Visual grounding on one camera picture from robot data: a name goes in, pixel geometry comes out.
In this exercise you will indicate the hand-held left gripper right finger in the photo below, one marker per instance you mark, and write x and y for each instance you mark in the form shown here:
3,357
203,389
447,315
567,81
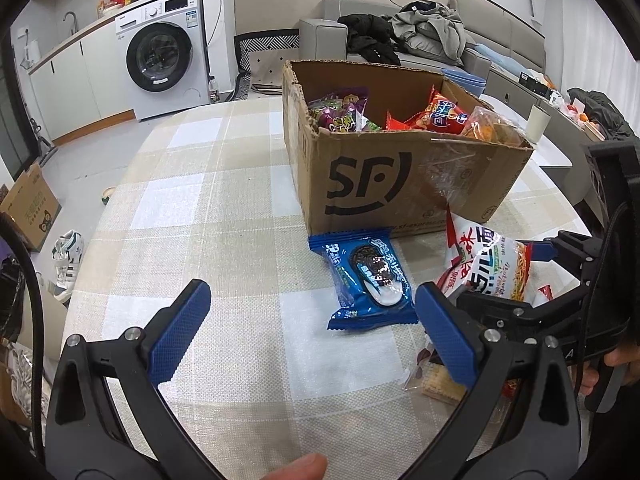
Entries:
445,330

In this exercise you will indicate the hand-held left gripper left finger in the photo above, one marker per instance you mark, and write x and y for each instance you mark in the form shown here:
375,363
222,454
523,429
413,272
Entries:
180,330

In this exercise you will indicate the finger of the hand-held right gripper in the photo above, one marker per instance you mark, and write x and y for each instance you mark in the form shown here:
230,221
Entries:
542,251
500,312

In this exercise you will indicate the white red noodle snack packet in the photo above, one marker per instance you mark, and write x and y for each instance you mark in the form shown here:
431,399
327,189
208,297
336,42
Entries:
492,260

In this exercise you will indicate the blue cookie packet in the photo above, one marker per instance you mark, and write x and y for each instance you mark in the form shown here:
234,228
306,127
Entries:
370,280

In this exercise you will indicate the clear orange snack packet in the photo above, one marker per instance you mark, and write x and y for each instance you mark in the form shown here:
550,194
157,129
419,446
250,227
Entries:
492,130

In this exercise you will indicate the brown cardboard box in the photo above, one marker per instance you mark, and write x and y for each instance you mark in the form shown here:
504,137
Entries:
375,180

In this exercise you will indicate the purple snack packet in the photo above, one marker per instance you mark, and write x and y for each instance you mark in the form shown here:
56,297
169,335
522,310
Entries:
340,115

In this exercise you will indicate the person's right hand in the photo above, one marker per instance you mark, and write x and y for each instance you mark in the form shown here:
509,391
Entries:
622,357

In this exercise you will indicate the person's left hand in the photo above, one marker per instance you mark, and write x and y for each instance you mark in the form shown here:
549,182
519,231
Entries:
300,467

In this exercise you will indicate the clear cracker packet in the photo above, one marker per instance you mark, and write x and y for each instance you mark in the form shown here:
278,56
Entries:
435,385

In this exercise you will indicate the white coffee table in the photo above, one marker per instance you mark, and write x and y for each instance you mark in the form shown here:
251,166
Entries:
555,152

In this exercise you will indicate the cream cup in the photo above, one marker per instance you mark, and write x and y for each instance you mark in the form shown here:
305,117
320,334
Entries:
537,125

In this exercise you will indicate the orange fruits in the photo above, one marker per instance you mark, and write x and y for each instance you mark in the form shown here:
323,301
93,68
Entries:
587,119

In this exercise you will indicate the dark green jacket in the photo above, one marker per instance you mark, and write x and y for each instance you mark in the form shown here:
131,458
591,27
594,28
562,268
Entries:
605,115

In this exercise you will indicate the green slipper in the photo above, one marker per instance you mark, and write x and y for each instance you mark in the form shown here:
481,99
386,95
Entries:
107,194

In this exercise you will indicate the grey low cabinet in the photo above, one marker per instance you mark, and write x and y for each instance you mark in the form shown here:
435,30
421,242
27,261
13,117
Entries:
505,90

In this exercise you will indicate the small black box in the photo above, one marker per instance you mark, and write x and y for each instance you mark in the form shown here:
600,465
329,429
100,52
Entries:
532,82

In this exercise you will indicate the red orange snack packet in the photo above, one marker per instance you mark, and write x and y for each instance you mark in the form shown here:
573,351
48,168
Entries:
440,112

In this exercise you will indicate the blue bowl stack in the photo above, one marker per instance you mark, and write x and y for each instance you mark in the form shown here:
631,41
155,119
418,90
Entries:
470,82

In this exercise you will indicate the printed cardboard floor box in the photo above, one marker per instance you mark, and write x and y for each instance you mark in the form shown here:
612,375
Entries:
30,205

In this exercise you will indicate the light blue cloth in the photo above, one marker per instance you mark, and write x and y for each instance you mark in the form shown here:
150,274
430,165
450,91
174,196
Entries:
500,60

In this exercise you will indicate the white curtain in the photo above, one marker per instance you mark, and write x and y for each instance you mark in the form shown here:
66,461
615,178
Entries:
600,35

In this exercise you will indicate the white washing machine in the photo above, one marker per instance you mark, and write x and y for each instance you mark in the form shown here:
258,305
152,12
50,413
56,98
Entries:
175,95

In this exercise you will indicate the clear plastic bottle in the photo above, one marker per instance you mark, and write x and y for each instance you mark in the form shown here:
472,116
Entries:
213,91

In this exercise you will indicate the grey clothes pile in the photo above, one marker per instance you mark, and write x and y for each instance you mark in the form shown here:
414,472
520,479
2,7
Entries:
435,30

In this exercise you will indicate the white kitchen base cabinets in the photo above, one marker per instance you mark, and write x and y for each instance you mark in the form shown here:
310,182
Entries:
65,95

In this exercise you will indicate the black jacket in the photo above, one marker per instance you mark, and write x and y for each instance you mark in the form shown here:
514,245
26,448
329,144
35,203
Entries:
370,40

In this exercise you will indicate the black white patterned rug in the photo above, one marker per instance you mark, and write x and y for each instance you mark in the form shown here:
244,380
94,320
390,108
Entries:
265,60

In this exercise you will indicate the grey sofa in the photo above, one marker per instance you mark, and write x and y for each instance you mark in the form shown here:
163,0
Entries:
322,35

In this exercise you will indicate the kitchen faucet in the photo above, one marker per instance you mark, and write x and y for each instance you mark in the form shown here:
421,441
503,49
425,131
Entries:
75,22

